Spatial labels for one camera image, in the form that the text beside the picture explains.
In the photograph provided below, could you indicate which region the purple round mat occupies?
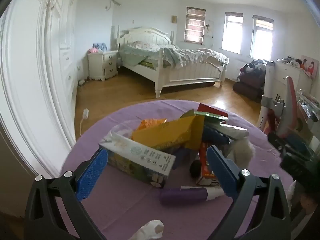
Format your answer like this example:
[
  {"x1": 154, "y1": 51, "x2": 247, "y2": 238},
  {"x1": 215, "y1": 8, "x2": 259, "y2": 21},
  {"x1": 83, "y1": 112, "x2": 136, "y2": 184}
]
[{"x1": 56, "y1": 99, "x2": 294, "y2": 240}]

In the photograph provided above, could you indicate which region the bright narrow window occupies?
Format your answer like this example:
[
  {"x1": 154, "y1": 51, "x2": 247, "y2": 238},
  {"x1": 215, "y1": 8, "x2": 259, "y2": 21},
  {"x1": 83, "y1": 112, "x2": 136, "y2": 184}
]
[{"x1": 221, "y1": 12, "x2": 244, "y2": 54}]

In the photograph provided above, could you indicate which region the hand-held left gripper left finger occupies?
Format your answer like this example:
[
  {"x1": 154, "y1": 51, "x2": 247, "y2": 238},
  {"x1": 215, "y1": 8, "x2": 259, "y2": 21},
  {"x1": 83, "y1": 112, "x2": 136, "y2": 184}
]
[{"x1": 24, "y1": 147, "x2": 109, "y2": 240}]

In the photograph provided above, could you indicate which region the pale green quilt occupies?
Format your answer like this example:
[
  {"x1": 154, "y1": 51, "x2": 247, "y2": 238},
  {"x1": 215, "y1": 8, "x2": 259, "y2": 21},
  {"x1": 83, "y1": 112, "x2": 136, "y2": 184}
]
[{"x1": 119, "y1": 41, "x2": 229, "y2": 68}]

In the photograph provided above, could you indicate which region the dark blue packet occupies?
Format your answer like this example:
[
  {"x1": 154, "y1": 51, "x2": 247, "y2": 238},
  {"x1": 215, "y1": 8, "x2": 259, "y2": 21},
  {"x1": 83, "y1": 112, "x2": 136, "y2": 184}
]
[{"x1": 202, "y1": 124, "x2": 230, "y2": 145}]

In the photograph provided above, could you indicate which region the window with brown blind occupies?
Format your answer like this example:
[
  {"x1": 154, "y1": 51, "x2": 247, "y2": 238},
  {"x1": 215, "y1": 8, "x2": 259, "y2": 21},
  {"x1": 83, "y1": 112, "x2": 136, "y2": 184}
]
[{"x1": 184, "y1": 7, "x2": 206, "y2": 44}]

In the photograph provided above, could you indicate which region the dark brown sofa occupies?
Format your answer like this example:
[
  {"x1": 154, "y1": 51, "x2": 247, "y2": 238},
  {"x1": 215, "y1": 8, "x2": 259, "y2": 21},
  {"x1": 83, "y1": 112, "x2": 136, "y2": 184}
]
[{"x1": 232, "y1": 65, "x2": 267, "y2": 102}]

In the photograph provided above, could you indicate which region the white green drink carton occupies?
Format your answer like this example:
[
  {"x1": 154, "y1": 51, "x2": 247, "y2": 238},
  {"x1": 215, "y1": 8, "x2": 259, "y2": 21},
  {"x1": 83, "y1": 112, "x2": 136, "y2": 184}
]
[{"x1": 99, "y1": 131, "x2": 176, "y2": 188}]

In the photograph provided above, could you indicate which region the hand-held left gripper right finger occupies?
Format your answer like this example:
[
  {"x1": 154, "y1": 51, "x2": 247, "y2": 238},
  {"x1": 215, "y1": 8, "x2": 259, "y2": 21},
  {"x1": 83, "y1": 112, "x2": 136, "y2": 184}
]
[{"x1": 205, "y1": 145, "x2": 293, "y2": 240}]

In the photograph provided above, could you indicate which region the clear plastic bag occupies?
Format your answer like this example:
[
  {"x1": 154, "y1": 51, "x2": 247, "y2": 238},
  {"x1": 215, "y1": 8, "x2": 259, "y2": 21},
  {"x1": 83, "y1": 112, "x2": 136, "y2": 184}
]
[{"x1": 110, "y1": 120, "x2": 140, "y2": 138}]

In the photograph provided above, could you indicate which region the white nightstand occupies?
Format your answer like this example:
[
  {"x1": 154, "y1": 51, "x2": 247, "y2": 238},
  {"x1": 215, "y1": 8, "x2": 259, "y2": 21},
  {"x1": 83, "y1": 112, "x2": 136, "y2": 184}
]
[{"x1": 87, "y1": 50, "x2": 119, "y2": 81}]

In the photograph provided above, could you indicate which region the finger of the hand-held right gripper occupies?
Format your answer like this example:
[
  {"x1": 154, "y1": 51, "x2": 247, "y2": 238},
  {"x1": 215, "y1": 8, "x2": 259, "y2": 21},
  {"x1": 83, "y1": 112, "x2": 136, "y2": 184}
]
[{"x1": 268, "y1": 131, "x2": 289, "y2": 154}]

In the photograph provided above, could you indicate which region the white wardrobe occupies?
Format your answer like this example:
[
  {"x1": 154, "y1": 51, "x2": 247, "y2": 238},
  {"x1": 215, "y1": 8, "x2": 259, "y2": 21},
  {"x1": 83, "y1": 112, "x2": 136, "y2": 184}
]
[{"x1": 0, "y1": 0, "x2": 78, "y2": 180}]

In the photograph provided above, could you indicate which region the pile of dark clothes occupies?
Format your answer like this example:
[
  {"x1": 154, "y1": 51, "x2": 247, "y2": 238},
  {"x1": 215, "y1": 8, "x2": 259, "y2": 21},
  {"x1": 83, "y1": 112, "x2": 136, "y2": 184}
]
[{"x1": 239, "y1": 59, "x2": 267, "y2": 78}]

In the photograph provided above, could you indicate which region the yellow cardboard box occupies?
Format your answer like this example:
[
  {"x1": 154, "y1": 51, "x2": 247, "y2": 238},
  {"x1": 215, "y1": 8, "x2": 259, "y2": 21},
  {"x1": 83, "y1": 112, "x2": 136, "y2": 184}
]
[{"x1": 132, "y1": 109, "x2": 205, "y2": 153}]

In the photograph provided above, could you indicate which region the orange snack packet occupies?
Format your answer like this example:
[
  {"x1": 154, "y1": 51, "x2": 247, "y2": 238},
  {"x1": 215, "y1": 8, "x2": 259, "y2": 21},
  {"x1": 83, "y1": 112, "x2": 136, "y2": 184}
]
[{"x1": 136, "y1": 118, "x2": 168, "y2": 131}]

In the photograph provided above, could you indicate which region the purple tube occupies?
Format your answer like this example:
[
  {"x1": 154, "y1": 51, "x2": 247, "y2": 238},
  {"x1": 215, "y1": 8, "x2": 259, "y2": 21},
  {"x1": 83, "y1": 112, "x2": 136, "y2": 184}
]
[{"x1": 160, "y1": 187, "x2": 224, "y2": 205}]

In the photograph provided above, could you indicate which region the yellow green mattress pad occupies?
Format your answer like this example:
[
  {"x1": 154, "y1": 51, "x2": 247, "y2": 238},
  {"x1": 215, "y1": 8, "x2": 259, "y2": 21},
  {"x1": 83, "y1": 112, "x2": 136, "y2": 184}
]
[{"x1": 139, "y1": 60, "x2": 158, "y2": 69}]

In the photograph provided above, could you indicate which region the white cloth piece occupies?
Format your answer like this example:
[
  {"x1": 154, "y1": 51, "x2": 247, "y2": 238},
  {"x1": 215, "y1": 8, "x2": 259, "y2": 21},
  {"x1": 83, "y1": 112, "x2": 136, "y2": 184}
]
[{"x1": 131, "y1": 220, "x2": 165, "y2": 240}]

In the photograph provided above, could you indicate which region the red flat box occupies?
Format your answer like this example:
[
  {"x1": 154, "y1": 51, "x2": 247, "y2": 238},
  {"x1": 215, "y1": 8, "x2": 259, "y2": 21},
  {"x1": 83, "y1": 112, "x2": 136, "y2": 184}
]
[{"x1": 197, "y1": 103, "x2": 229, "y2": 118}]

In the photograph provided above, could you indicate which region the white dresser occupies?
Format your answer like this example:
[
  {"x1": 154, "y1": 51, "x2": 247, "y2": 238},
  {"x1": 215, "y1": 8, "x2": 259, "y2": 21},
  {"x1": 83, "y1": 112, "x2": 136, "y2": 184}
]
[{"x1": 266, "y1": 61, "x2": 313, "y2": 95}]

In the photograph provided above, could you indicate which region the silver foil packet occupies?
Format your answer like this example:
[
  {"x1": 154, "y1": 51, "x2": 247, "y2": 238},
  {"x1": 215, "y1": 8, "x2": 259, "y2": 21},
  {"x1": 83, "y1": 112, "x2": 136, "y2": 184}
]
[{"x1": 212, "y1": 122, "x2": 249, "y2": 140}]

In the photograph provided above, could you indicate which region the red white printed box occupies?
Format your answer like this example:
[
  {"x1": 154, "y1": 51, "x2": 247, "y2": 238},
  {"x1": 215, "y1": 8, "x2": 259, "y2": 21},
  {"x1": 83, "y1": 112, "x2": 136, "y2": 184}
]
[{"x1": 196, "y1": 142, "x2": 222, "y2": 187}]

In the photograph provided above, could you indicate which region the red photo print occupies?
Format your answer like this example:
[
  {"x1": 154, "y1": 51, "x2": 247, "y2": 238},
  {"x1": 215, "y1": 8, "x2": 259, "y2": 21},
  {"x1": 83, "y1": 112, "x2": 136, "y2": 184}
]
[{"x1": 299, "y1": 55, "x2": 320, "y2": 79}]

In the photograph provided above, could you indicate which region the white fluffy plush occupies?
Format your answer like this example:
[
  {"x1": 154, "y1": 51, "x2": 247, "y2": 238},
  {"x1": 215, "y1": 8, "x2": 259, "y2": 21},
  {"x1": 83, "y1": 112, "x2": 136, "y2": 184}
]
[{"x1": 226, "y1": 139, "x2": 255, "y2": 168}]

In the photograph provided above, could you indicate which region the white wall poster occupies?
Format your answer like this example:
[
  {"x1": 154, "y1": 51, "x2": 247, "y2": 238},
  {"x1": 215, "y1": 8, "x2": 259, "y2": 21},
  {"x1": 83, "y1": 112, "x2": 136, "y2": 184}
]
[{"x1": 204, "y1": 19, "x2": 215, "y2": 38}]

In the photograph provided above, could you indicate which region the bright window with blind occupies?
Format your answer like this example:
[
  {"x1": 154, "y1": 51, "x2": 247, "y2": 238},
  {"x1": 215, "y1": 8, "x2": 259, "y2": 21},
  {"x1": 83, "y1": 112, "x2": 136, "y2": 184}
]
[{"x1": 250, "y1": 15, "x2": 274, "y2": 60}]

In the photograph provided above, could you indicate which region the white wooden bed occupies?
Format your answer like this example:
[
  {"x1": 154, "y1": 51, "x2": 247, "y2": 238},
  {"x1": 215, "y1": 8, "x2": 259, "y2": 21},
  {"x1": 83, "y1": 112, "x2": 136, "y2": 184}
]
[{"x1": 116, "y1": 25, "x2": 230, "y2": 98}]

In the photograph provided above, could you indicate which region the pink grey study chair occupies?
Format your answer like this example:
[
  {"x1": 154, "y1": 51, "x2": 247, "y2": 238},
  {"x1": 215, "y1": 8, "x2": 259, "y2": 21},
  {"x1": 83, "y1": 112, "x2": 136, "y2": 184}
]
[{"x1": 256, "y1": 64, "x2": 300, "y2": 140}]

